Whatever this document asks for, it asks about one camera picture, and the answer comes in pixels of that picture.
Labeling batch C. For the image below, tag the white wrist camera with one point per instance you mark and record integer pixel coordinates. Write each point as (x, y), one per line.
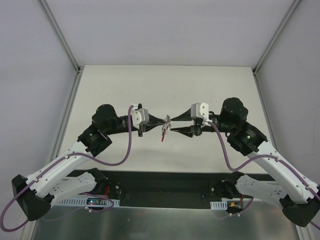
(139, 115)
(199, 113)

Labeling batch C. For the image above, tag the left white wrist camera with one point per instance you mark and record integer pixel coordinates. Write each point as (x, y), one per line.
(139, 115)

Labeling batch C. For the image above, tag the left cable duct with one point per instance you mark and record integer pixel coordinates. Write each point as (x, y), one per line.
(83, 201)

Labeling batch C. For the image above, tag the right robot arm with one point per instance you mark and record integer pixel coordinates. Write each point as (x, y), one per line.
(242, 143)

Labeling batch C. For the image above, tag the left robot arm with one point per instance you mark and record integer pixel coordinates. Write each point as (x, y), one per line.
(37, 193)

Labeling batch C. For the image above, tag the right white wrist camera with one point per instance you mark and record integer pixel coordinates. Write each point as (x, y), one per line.
(199, 113)

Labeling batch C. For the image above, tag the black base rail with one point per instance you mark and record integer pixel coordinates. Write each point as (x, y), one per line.
(173, 190)

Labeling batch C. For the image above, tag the left aluminium frame post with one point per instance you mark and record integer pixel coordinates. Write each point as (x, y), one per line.
(59, 34)

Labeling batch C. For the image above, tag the aluminium frame post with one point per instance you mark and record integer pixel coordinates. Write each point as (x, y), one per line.
(59, 34)
(280, 28)

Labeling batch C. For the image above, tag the right cable duct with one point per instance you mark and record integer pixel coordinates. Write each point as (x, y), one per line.
(225, 205)

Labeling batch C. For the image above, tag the right aluminium frame post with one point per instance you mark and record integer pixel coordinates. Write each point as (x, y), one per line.
(280, 28)

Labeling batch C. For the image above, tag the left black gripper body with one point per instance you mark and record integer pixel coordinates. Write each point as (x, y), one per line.
(140, 128)

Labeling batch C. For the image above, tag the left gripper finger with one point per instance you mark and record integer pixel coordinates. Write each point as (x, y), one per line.
(153, 119)
(149, 127)

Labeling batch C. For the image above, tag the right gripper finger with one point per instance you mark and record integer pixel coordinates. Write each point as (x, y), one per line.
(184, 117)
(189, 131)

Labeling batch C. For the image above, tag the cable duct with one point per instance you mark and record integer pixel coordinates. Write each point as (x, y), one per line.
(83, 201)
(225, 205)

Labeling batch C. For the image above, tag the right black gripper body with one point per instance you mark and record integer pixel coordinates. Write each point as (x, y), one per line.
(196, 127)

